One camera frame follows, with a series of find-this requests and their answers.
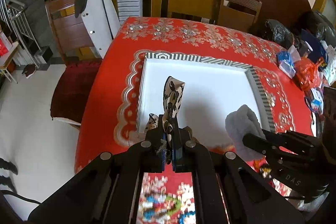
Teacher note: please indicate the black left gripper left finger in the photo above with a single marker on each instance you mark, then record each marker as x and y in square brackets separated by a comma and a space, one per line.
[155, 134]

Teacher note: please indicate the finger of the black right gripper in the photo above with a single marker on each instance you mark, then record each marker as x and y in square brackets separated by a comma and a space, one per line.
[257, 144]
[272, 136]

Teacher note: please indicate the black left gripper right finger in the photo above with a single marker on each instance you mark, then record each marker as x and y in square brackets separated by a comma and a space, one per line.
[179, 137]

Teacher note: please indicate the white fluffy scrunchie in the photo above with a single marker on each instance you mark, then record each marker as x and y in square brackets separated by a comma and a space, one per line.
[239, 123]

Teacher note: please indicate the leopard print hair bow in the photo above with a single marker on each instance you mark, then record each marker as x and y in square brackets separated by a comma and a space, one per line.
[172, 99]

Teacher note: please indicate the white striped jewelry tray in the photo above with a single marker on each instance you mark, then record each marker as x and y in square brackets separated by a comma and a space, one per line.
[213, 89]

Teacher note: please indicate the red floral tablecloth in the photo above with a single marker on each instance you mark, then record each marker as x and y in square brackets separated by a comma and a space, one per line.
[109, 115]

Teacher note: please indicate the red plastic bag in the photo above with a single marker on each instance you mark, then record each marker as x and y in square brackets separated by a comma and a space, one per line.
[307, 74]

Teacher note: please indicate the blue tissue pack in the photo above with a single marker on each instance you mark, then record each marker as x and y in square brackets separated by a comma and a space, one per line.
[287, 59]

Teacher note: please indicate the dark red stool cushion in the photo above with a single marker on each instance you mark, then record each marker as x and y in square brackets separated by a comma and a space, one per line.
[72, 91]

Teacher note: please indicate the black plastic bag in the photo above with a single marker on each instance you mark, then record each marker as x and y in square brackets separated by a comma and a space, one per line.
[275, 31]

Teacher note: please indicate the wooden chair behind table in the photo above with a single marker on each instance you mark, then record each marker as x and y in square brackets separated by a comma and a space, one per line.
[239, 15]

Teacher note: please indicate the grey jacket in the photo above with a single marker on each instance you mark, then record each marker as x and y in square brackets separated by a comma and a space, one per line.
[100, 20]

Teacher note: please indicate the metal stair railing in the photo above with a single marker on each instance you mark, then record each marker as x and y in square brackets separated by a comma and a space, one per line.
[29, 24]

